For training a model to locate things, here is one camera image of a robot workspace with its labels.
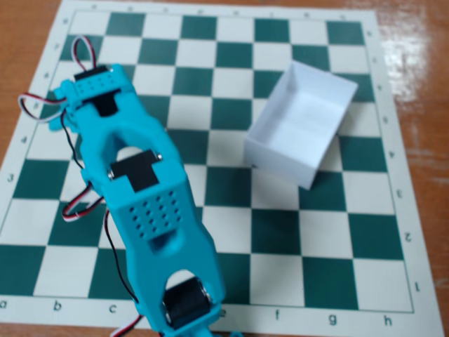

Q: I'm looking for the looped red white black cable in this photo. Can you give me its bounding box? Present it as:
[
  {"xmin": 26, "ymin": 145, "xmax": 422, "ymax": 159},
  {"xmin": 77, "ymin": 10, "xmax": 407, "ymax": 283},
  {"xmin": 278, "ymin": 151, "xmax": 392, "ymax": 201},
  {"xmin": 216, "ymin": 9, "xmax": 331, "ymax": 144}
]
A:
[{"xmin": 71, "ymin": 34, "xmax": 100, "ymax": 77}]

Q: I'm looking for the turquoise gripper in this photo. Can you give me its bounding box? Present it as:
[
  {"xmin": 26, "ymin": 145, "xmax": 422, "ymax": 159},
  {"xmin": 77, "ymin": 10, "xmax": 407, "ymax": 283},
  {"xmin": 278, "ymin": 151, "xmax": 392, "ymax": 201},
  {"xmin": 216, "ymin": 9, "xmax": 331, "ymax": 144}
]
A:
[{"xmin": 48, "ymin": 64, "xmax": 137, "ymax": 134}]

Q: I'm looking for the red white black servo cable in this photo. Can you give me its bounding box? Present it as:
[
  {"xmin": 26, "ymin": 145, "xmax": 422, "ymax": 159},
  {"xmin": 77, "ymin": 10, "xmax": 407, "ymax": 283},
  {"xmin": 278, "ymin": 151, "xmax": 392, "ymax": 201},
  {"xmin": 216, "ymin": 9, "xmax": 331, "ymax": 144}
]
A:
[{"xmin": 62, "ymin": 182, "xmax": 106, "ymax": 225}]

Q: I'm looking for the green white chessboard mat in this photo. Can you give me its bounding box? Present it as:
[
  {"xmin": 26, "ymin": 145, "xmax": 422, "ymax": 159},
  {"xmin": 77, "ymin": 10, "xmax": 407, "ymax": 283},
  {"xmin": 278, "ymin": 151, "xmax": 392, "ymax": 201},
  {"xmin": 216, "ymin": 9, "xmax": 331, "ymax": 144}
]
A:
[{"xmin": 0, "ymin": 0, "xmax": 445, "ymax": 337}]

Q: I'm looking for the white open cardboard box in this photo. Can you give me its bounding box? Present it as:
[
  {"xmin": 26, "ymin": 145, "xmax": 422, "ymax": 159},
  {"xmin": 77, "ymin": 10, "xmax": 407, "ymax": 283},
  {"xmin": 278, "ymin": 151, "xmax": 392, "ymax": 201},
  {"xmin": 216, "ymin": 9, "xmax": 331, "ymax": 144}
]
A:
[{"xmin": 243, "ymin": 60, "xmax": 359, "ymax": 191}]

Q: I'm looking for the red white black wrist cable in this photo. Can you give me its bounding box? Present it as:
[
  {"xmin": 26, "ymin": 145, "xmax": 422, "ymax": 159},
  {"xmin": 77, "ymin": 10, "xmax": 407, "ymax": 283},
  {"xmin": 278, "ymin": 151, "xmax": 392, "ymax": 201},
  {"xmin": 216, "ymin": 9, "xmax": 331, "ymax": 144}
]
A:
[{"xmin": 18, "ymin": 92, "xmax": 68, "ymax": 123}]

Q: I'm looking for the thin black cable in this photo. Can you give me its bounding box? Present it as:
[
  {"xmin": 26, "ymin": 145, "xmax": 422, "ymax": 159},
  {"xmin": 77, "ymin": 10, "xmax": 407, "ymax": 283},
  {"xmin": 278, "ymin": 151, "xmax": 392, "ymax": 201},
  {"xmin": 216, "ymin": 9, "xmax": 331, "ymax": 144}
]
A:
[{"xmin": 60, "ymin": 111, "xmax": 140, "ymax": 305}]

